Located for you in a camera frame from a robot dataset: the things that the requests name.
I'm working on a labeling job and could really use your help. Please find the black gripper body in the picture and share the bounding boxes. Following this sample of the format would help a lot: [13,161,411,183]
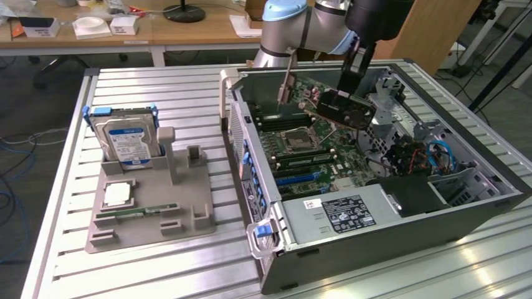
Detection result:
[345,0,410,45]

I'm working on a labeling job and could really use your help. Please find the graphics card with metal bracket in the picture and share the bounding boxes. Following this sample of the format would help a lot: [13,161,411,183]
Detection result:
[274,46,378,131]

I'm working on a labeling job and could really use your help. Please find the wooden cabinet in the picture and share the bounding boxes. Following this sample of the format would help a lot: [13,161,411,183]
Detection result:
[355,0,482,75]

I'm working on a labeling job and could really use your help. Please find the perforated metal drive cage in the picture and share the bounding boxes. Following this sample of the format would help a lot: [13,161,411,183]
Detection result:
[358,92,415,156]

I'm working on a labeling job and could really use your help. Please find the metal socket cover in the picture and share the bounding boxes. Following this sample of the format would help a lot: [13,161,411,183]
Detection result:
[309,118,339,146]

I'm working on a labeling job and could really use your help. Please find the CPU socket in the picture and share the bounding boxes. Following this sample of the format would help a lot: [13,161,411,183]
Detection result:
[281,128,318,150]

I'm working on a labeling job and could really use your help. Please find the brown cardboard box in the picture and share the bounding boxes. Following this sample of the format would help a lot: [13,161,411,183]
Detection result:
[243,0,267,22]

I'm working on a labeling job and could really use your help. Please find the white booklet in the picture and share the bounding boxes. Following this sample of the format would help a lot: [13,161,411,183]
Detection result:
[229,14,263,39]

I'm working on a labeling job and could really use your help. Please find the green motherboard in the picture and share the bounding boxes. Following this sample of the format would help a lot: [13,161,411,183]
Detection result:
[247,102,374,200]

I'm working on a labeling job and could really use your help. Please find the black stand pole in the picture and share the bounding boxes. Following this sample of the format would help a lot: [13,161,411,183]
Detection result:
[466,0,532,112]

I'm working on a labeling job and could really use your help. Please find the wooden desk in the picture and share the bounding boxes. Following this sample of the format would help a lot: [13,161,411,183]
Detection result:
[0,0,378,68]

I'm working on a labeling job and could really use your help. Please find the black plastic shroud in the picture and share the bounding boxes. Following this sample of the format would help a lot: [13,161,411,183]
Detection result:
[379,174,451,217]

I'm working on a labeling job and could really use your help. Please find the black lamp base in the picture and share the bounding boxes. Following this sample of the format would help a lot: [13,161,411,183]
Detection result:
[162,0,206,23]

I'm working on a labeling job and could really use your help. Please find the gray metal disk bay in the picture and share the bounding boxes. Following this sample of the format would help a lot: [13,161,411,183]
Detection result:
[426,168,499,206]

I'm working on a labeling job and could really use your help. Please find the gray power supply unit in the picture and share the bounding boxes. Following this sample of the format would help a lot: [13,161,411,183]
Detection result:
[281,183,402,245]

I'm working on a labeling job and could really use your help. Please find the white cardboard box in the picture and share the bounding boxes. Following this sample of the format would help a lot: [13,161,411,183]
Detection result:
[109,15,139,36]

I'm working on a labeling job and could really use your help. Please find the black open PC case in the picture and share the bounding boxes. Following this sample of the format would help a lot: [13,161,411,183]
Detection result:
[218,59,525,295]

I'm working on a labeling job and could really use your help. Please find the hard disk in blue caddy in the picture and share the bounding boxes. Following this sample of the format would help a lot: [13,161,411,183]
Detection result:
[79,105,161,171]

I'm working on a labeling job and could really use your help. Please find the gray plastic parts rack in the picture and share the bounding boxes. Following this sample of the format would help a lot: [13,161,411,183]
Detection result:
[83,126,217,255]

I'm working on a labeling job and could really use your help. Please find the white boxes on desk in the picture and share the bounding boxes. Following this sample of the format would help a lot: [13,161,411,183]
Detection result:
[71,17,113,40]

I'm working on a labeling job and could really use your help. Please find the green RAM stick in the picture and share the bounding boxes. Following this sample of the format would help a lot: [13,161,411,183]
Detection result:
[95,204,177,219]

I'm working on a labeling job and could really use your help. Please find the silver CPU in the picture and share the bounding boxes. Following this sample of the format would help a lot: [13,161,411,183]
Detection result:
[102,183,133,207]

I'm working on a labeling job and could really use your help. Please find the black chair base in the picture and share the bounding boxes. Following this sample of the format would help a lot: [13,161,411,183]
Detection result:
[27,54,90,91]

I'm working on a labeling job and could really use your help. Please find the white box with black lid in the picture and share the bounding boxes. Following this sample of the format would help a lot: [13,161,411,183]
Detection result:
[18,17,61,38]

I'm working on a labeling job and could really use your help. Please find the blue wire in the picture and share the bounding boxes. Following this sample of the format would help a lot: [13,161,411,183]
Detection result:
[426,140,459,175]

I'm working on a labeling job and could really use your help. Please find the blue floor cable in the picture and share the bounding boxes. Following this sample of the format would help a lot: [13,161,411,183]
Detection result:
[0,133,34,265]

